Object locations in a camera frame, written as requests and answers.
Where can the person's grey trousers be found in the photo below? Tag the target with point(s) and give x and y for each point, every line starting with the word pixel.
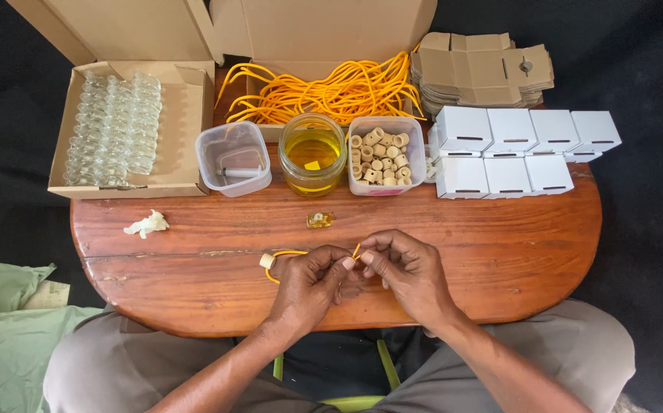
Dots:
pixel 107 367

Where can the small filled glass bottle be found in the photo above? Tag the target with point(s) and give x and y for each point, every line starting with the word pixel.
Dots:
pixel 320 219

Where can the rows of empty glass bottles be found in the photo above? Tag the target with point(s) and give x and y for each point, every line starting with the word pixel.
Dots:
pixel 114 129

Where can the stack of flat cardboard blanks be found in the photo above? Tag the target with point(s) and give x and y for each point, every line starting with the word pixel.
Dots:
pixel 480 69

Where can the cardboard box with bottles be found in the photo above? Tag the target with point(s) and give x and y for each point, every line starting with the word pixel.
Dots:
pixel 185 132

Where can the white plastic syringe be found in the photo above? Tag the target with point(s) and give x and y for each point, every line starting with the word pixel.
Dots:
pixel 244 171

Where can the small white plastic parts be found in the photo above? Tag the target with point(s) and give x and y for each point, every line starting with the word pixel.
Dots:
pixel 430 167

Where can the person's right hand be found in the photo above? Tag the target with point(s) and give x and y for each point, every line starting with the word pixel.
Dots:
pixel 411 275

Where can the heap of wooden caps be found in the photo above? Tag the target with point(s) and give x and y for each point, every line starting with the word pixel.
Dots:
pixel 382 158

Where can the group of white folded boxes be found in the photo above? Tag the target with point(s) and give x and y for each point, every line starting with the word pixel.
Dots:
pixel 506 172

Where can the glass jar of yellow oil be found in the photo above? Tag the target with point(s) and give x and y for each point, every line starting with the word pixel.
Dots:
pixel 312 172

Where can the person's left hand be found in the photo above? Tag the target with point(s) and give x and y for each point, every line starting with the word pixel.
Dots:
pixel 302 287

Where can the clear plastic container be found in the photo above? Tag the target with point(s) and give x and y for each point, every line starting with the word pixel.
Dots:
pixel 234 146

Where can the plastic container with pink base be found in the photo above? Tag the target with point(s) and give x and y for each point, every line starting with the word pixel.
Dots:
pixel 386 189

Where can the crumpled white tissue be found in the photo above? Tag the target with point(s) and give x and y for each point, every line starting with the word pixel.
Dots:
pixel 147 223

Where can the green cushion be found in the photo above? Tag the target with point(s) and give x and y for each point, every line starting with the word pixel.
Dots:
pixel 4 284
pixel 4 361

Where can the green plastic chair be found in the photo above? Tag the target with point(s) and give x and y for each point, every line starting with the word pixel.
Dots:
pixel 360 404

